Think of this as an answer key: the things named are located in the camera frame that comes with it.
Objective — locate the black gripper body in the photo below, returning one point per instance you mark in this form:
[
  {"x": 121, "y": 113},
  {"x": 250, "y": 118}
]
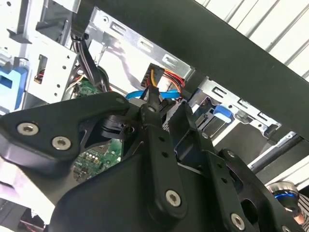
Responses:
[{"x": 108, "y": 200}]

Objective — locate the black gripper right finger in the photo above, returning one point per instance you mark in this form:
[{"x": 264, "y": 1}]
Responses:
[{"x": 217, "y": 174}]

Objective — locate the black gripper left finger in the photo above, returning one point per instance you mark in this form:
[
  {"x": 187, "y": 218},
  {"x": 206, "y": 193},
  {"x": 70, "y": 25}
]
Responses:
[{"x": 48, "y": 125}]

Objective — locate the round black blue-ringed tool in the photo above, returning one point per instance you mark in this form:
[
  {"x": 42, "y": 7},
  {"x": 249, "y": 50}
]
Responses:
[{"x": 286, "y": 193}]

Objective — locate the person's hand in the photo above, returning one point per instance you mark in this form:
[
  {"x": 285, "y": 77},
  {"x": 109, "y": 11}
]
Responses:
[{"x": 300, "y": 217}]

